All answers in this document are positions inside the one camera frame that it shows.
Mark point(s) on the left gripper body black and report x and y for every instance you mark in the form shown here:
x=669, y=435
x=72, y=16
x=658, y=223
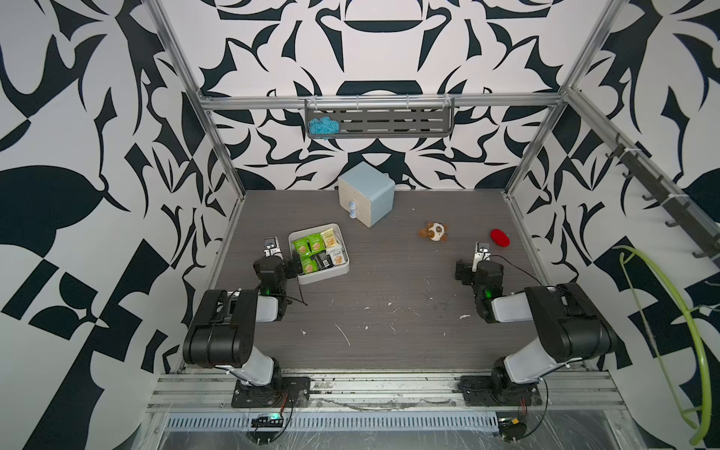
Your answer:
x=289, y=267

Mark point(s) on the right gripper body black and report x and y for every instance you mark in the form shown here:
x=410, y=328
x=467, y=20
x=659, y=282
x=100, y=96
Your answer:
x=463, y=270

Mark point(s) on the green cookie packet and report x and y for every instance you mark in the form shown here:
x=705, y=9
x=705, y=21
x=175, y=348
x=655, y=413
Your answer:
x=316, y=243
x=302, y=247
x=309, y=266

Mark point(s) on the white storage box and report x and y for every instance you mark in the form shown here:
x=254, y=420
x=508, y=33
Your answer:
x=330, y=273

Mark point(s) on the white cookie packet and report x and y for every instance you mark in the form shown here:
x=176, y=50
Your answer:
x=337, y=256

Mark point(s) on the yellow cookie packet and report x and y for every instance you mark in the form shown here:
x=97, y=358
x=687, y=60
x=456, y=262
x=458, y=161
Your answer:
x=329, y=238

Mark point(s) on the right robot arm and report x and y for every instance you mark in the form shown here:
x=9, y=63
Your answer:
x=569, y=328

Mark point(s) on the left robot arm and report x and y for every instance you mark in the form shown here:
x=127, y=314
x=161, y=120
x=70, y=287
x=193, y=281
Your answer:
x=222, y=333

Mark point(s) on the red oval object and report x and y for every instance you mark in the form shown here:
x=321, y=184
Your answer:
x=500, y=238

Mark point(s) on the black cookie packet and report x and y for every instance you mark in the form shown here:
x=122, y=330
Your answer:
x=323, y=260

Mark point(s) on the brown white plush toy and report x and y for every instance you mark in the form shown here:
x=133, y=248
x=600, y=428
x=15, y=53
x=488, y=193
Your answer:
x=434, y=231

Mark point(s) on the light blue drawer cabinet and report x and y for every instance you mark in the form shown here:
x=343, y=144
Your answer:
x=371, y=190

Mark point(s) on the teal crocheted cloth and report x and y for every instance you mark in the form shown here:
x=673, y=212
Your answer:
x=323, y=127

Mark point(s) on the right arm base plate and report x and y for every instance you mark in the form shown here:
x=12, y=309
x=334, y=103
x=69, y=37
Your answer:
x=492, y=391

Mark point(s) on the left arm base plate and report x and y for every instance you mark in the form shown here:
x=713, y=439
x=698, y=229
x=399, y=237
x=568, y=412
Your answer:
x=291, y=391

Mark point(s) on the grey wall shelf rack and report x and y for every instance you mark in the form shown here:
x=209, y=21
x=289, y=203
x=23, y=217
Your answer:
x=385, y=118

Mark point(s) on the grey hook rail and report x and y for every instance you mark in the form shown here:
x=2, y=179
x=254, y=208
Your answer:
x=661, y=191

